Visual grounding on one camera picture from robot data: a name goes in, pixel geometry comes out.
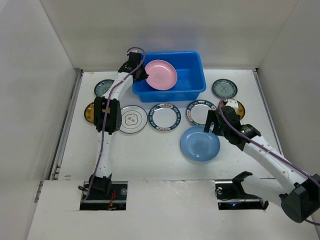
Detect light blue plastic plate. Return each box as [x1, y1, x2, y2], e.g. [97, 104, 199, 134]
[180, 125, 221, 163]

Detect pink plastic plate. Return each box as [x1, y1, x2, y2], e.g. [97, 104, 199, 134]
[144, 59, 178, 91]

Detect white plate thin green rim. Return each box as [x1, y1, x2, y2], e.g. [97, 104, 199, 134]
[119, 105, 148, 134]

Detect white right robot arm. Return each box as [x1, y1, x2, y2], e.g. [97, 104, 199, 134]
[204, 105, 320, 223]

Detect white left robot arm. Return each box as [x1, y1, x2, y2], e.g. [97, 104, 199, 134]
[82, 47, 147, 202]

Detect blue plastic bin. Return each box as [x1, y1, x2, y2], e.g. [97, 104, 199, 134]
[132, 51, 207, 103]

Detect green rim plate right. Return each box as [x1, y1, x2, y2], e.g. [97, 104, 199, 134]
[186, 99, 217, 126]

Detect yellow patterned plate right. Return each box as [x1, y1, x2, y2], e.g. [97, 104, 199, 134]
[233, 100, 246, 120]

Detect yellow patterned plate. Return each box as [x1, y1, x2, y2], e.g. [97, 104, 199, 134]
[233, 100, 246, 120]
[84, 102, 94, 124]

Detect celadon blue pattern plate right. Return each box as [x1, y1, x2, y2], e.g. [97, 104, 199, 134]
[211, 78, 238, 99]

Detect celadon blue pattern plate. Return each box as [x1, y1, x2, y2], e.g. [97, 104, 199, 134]
[93, 79, 114, 97]
[211, 78, 238, 99]

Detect celadon blue pattern plate left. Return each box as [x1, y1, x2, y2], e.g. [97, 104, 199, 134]
[93, 79, 114, 97]

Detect green rim plate left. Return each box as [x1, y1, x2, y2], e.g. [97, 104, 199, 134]
[148, 103, 182, 132]

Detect yellow patterned plate left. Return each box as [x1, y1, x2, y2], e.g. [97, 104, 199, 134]
[84, 102, 94, 124]

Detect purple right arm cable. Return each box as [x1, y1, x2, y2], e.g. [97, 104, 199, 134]
[216, 99, 320, 226]

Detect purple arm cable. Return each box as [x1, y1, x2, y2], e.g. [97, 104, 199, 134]
[77, 46, 146, 201]
[216, 99, 320, 226]

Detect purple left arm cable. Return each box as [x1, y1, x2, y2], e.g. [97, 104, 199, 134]
[77, 46, 146, 201]

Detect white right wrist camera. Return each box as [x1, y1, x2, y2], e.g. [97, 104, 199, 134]
[222, 98, 239, 110]

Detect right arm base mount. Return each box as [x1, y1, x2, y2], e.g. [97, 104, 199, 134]
[214, 171, 269, 211]

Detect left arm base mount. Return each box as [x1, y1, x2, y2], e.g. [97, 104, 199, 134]
[78, 176, 128, 211]

